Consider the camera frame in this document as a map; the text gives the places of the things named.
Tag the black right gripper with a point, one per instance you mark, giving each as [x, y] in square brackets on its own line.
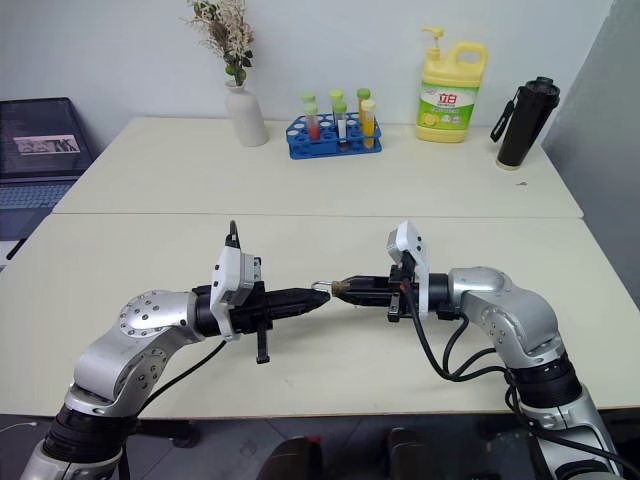
[397, 295]

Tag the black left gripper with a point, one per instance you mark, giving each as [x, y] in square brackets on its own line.
[247, 312]

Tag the small metal hook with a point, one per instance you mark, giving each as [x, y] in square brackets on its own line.
[341, 288]

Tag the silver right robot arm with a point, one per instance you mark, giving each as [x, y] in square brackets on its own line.
[500, 300]

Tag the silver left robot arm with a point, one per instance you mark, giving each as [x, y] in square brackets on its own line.
[150, 320]

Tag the blue test tube rack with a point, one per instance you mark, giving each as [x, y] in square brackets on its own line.
[305, 147]

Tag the dark rounded shape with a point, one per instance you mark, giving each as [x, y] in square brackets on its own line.
[407, 455]
[297, 457]

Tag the green-capped tube white label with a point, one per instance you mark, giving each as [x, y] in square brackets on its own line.
[341, 125]

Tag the yellow-capped tube orange liquid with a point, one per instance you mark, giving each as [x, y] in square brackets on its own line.
[368, 122]

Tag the green-capped tube red liquid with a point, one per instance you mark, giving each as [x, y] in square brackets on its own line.
[312, 122]

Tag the white ceramic vase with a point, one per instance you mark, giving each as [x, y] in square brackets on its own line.
[246, 117]

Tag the green-capped tube orange liquid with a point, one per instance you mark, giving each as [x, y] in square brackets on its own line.
[363, 94]

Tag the yellow dish soap pump bottle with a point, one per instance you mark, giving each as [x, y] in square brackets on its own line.
[445, 110]

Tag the dried flower bunch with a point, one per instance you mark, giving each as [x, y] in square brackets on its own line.
[220, 30]

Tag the dark laptop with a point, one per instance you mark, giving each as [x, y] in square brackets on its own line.
[35, 175]

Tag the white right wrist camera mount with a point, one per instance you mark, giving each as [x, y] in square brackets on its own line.
[412, 245]

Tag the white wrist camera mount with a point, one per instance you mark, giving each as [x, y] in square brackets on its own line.
[227, 270]
[412, 245]

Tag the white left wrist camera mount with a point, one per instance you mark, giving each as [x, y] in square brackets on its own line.
[227, 270]

